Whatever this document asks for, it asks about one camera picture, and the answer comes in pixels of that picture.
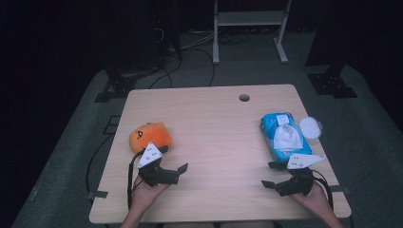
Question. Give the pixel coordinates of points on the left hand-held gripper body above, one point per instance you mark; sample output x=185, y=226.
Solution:
x=155, y=175

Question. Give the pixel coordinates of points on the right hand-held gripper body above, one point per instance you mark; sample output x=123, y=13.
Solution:
x=296, y=185

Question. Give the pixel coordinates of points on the orange plush toy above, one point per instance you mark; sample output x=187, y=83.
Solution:
x=149, y=136

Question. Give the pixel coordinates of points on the white wet wipe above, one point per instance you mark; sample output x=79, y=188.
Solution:
x=286, y=138

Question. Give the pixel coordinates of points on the blue wet wipe pack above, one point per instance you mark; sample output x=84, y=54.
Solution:
x=269, y=126

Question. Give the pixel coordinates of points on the person's left hand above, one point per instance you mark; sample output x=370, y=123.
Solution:
x=146, y=194

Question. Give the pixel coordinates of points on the person's right hand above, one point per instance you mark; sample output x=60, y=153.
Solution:
x=313, y=201

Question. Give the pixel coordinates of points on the grey tape strip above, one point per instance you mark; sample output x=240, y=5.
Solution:
x=98, y=194
x=339, y=189

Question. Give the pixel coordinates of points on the black stand with slanted base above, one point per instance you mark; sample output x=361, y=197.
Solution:
x=120, y=85

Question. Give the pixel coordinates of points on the black stand with flat base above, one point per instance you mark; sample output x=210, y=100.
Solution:
x=329, y=84

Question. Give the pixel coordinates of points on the white metal stand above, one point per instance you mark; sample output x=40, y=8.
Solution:
x=250, y=18

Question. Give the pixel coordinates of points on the black floor tape frame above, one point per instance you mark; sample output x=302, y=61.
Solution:
x=111, y=117

